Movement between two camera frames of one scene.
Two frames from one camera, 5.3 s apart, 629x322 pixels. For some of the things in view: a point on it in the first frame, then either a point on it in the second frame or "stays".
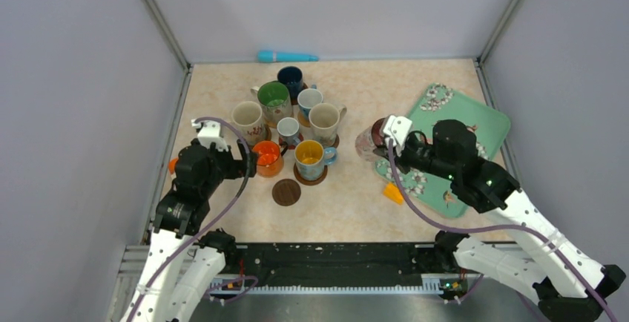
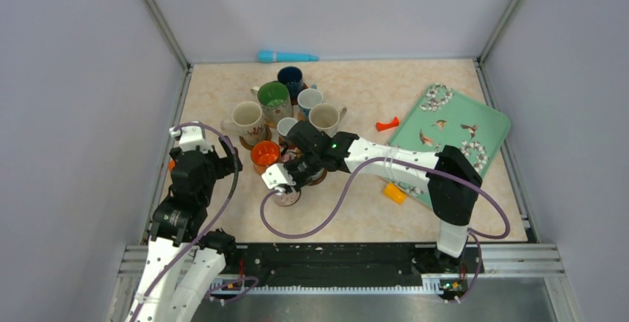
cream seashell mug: [248, 121] stays
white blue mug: [308, 99] stays
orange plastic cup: [270, 157] stays
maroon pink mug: [369, 139] to [287, 199]
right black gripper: [401, 156] to [299, 182]
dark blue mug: [292, 76] stays
